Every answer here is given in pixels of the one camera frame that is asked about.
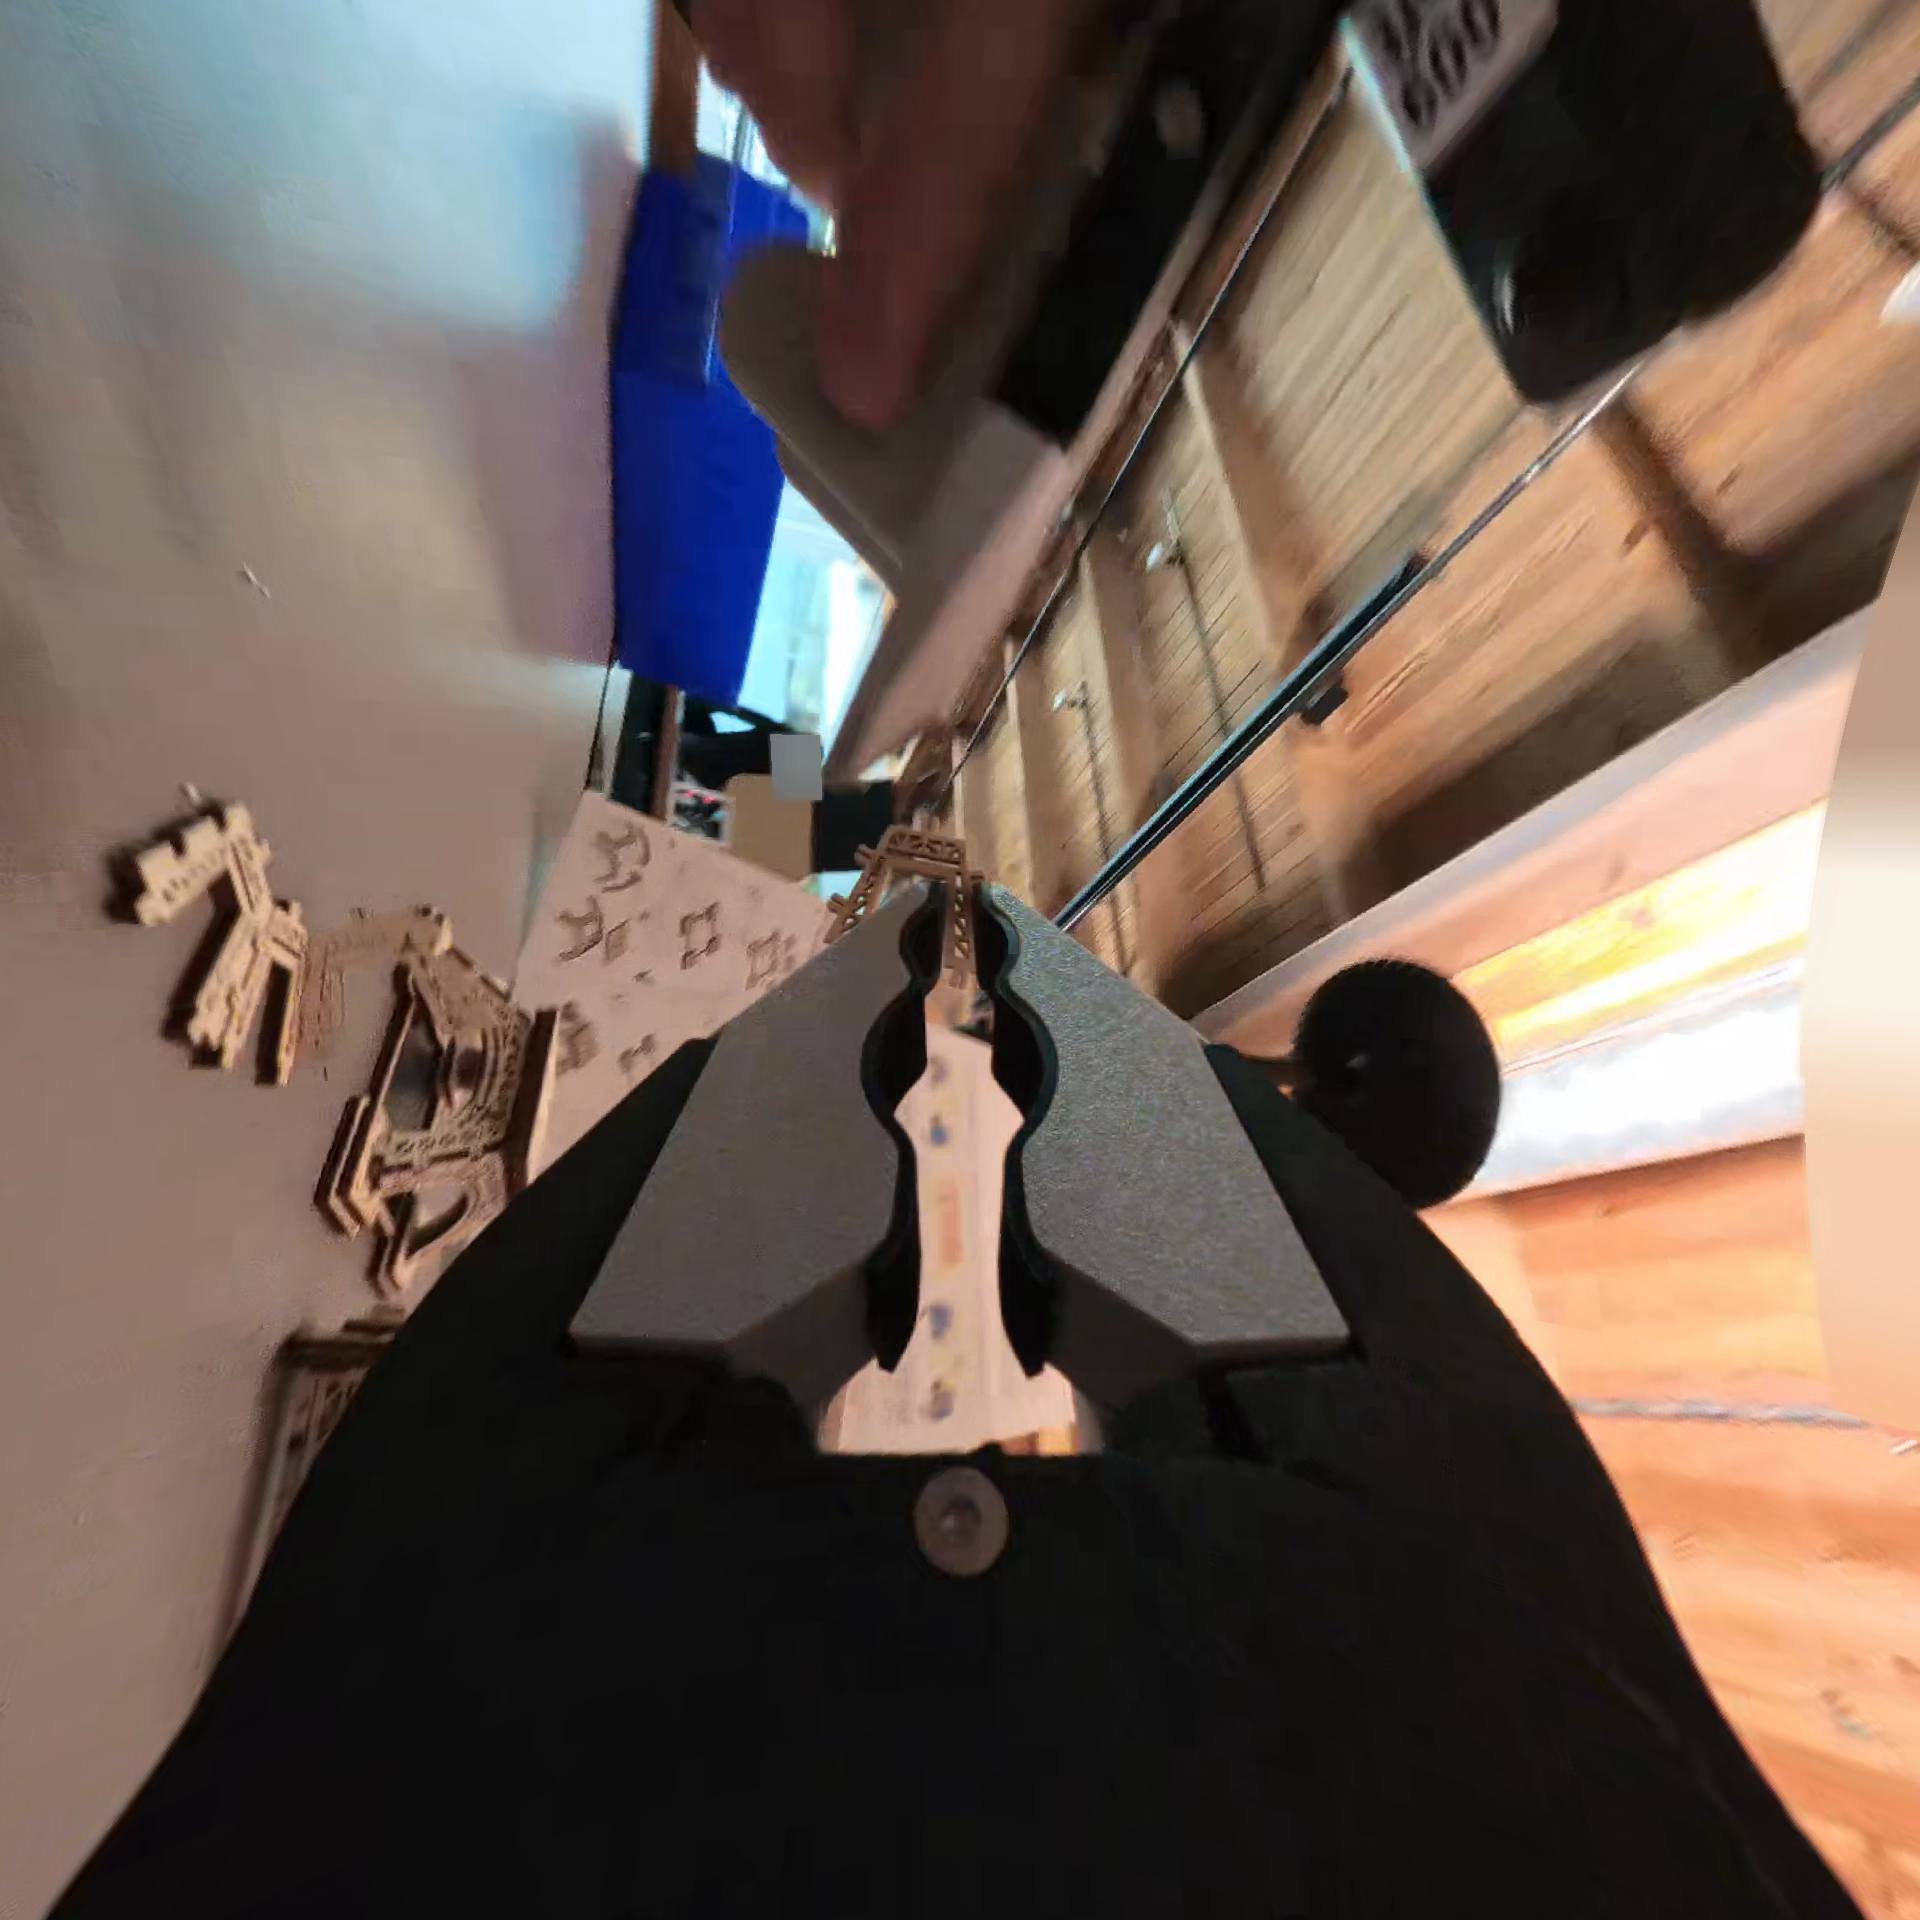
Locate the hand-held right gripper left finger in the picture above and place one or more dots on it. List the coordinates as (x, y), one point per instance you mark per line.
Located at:
(720, 1200)

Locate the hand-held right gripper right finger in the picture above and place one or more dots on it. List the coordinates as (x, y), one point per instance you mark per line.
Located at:
(1170, 1200)

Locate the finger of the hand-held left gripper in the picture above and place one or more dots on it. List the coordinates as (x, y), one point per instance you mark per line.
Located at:
(961, 570)

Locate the wooden lattice arch piece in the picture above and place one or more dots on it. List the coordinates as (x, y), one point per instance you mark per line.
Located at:
(907, 856)

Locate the person's left hand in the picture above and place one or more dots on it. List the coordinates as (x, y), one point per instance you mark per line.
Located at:
(902, 182)

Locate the black round knob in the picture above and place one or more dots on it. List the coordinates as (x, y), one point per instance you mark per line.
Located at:
(1394, 1079)

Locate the paper instruction sheet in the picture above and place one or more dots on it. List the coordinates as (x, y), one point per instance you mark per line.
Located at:
(674, 931)

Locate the blue box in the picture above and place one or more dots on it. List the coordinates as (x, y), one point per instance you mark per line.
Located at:
(674, 524)

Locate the wooden tower base model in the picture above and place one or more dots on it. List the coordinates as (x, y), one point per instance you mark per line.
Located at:
(450, 1049)

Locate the wooden cabinet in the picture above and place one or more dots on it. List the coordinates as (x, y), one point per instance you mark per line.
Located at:
(1350, 375)

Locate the white shelf board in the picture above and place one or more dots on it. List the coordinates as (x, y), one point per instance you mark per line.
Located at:
(1576, 809)

